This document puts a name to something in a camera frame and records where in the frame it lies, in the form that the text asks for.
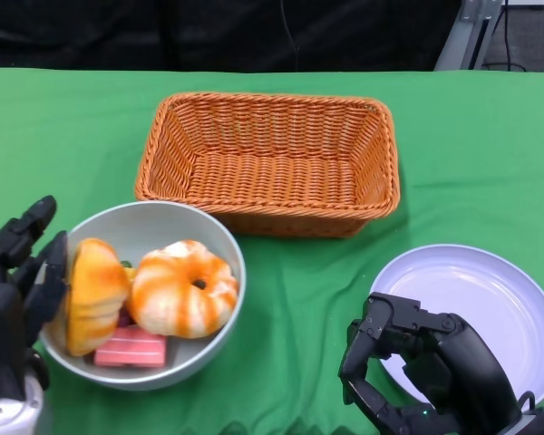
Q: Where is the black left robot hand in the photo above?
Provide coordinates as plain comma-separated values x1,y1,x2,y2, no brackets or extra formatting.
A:
0,195,70,403

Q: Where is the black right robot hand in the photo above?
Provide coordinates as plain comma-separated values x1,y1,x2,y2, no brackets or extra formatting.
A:
338,292,522,435

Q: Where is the orange loaf bread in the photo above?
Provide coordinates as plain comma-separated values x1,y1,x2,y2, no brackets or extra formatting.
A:
63,237,131,358

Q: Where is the orange white ring bread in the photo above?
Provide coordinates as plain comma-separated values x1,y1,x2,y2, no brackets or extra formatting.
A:
131,239,239,340

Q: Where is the grey round bowl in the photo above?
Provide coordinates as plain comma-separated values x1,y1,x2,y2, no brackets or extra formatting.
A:
38,201,248,392

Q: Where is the pale lavender round plate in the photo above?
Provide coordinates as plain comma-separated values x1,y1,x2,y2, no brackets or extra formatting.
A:
369,244,544,403

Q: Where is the salmon pink striped cake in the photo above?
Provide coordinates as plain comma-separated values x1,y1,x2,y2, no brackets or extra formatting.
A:
93,326,169,369

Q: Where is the orange wicker basket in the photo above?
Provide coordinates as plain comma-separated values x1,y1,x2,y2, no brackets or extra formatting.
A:
134,92,401,240

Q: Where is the green tablecloth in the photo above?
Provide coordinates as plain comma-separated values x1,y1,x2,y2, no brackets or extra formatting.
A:
0,66,544,435

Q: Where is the black backdrop curtain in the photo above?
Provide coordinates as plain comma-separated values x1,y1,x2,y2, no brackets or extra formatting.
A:
0,0,463,72

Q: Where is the grey metal frame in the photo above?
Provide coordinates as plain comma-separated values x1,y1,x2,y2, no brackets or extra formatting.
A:
434,0,511,72

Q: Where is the black floor cable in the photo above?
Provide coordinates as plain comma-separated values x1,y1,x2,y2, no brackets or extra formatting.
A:
489,0,529,72

